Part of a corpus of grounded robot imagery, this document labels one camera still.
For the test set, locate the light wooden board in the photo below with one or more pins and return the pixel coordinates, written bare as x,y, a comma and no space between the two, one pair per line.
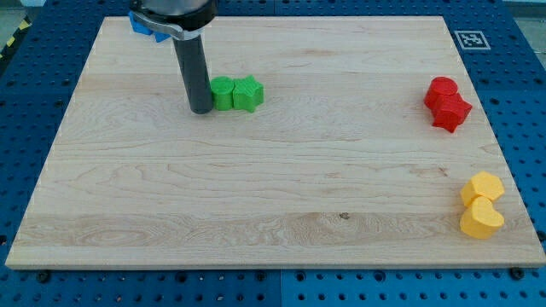
339,168

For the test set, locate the white fiducial marker tag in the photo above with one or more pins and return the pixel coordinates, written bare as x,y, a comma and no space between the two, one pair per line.
472,40

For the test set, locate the green cylinder block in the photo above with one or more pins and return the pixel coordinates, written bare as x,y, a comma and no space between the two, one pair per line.
222,93

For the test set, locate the yellow heart block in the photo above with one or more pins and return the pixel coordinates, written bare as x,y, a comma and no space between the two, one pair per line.
481,220

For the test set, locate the robot arm end black silver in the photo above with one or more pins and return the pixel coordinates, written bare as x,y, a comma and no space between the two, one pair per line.
181,19

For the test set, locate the yellow hexagon block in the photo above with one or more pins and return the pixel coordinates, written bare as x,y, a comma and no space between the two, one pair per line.
482,184

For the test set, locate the green star block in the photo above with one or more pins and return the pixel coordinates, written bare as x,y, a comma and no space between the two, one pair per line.
247,94

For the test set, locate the blue block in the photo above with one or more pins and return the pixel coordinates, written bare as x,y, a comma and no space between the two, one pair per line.
140,28

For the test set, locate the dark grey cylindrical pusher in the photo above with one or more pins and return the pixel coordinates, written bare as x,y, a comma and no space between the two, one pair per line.
192,62

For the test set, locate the red cylinder block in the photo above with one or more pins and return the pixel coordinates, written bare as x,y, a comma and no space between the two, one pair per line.
439,86

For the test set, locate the red star block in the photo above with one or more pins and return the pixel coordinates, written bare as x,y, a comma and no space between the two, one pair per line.
450,111

